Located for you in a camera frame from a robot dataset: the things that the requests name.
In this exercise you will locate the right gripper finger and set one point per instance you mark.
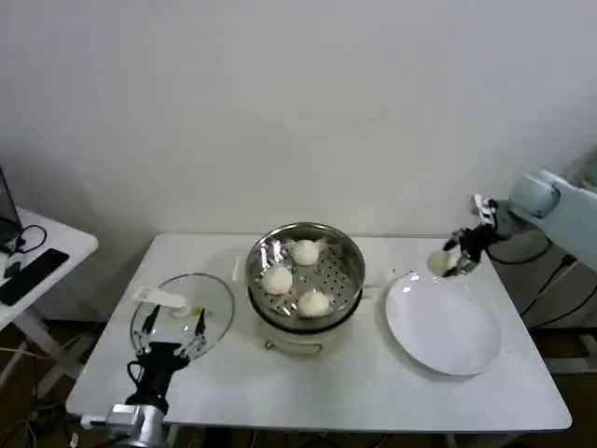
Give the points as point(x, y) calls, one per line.
point(454, 239)
point(466, 267)

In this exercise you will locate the steel steamer basket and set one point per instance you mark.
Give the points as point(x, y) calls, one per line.
point(336, 275)

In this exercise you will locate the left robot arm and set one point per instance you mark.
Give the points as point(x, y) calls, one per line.
point(140, 422)

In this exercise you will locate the flat black keyboard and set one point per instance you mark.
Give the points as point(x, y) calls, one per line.
point(32, 275)

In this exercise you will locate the white side table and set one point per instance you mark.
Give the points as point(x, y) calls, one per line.
point(56, 233)

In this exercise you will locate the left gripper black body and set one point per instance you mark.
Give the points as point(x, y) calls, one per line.
point(158, 373)

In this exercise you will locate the small black adapter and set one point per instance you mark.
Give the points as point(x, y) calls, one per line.
point(12, 270)

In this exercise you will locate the white electric steamer pot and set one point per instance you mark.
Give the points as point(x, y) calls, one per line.
point(298, 338)

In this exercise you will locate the white steamed bun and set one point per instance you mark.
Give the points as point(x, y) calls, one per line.
point(277, 281)
point(306, 252)
point(438, 263)
point(313, 304)

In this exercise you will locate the dark laptop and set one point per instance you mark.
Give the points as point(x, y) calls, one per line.
point(5, 210)

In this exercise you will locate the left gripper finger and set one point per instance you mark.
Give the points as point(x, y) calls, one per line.
point(199, 338)
point(144, 329)

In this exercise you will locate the white oval plate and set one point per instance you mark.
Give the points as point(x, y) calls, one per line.
point(443, 322)

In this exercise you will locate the grey side desk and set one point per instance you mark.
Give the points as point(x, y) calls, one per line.
point(569, 298)

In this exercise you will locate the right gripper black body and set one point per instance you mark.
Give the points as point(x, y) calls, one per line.
point(482, 238)

